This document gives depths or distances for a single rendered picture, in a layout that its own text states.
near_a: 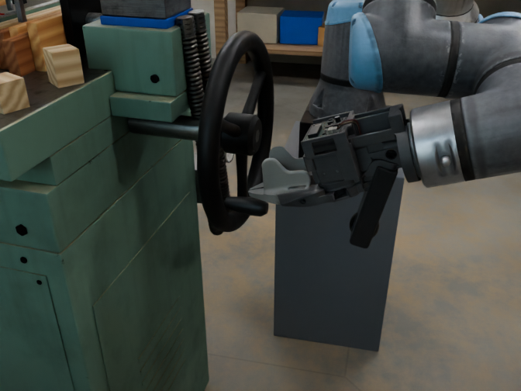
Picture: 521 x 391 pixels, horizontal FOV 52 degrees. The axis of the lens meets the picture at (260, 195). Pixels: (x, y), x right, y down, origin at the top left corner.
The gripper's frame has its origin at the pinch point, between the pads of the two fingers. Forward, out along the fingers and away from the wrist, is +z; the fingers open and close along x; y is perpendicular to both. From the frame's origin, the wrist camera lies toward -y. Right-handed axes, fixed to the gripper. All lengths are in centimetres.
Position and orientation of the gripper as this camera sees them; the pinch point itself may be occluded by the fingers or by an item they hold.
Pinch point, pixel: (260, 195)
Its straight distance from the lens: 68.7
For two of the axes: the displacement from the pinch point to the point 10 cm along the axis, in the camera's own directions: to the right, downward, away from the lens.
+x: -2.8, 4.7, -8.4
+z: -9.0, 1.7, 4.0
